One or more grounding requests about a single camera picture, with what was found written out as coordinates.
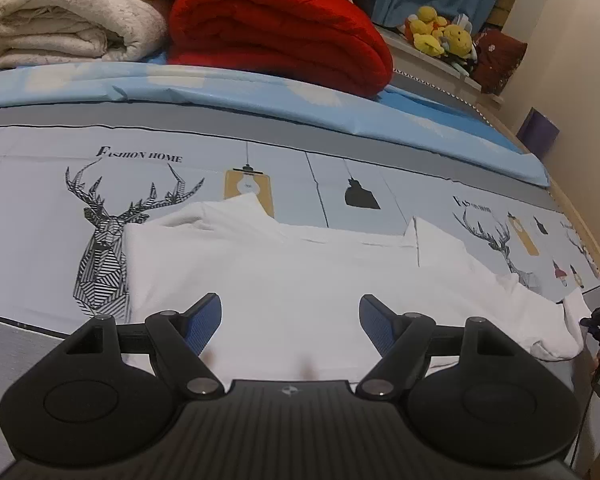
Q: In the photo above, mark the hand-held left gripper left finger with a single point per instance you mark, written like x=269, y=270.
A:
x=206, y=321

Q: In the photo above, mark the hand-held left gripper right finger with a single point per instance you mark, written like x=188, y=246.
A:
x=375, y=324

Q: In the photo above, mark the white garment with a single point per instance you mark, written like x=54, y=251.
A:
x=300, y=280

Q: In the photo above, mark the purple box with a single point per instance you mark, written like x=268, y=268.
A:
x=540, y=130

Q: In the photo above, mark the white window ledge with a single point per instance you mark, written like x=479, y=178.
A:
x=430, y=67

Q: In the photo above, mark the dark red cushion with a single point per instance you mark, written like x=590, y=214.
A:
x=500, y=60

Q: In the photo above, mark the yellow plush toy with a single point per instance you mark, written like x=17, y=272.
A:
x=422, y=19
x=428, y=44
x=457, y=37

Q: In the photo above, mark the red folded blanket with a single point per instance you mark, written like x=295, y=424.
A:
x=280, y=30

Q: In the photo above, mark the cream folded blanket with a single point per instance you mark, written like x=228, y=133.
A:
x=70, y=15

